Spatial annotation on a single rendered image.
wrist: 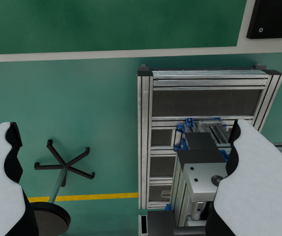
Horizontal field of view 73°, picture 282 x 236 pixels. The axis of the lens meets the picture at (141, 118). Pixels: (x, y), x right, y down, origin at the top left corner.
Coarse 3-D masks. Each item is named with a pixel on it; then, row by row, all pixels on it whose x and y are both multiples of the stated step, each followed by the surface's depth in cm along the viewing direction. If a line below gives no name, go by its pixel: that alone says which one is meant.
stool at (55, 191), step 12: (48, 144) 152; (60, 156) 160; (84, 156) 158; (36, 168) 163; (48, 168) 164; (60, 168) 164; (72, 168) 166; (60, 180) 150; (36, 204) 116; (48, 204) 118; (36, 216) 117; (48, 216) 118; (60, 216) 119; (48, 228) 125; (60, 228) 125
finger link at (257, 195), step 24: (240, 120) 10; (240, 144) 9; (264, 144) 9; (240, 168) 7; (264, 168) 7; (216, 192) 6; (240, 192) 6; (264, 192) 6; (216, 216) 6; (240, 216) 6; (264, 216) 6
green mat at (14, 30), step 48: (0, 0) 42; (48, 0) 42; (96, 0) 43; (144, 0) 43; (192, 0) 43; (240, 0) 44; (0, 48) 47; (48, 48) 48; (96, 48) 48; (144, 48) 48
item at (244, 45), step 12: (252, 0) 44; (240, 36) 48; (180, 48) 49; (192, 48) 49; (204, 48) 49; (216, 48) 49; (228, 48) 49; (240, 48) 50; (252, 48) 50; (264, 48) 50; (276, 48) 50; (0, 60) 49; (12, 60) 49; (24, 60) 49; (36, 60) 49
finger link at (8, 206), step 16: (0, 128) 10; (16, 128) 11; (0, 144) 9; (16, 144) 10; (0, 160) 8; (16, 160) 9; (0, 176) 7; (16, 176) 8; (0, 192) 6; (16, 192) 6; (0, 208) 6; (16, 208) 6; (0, 224) 6; (16, 224) 6; (32, 224) 6
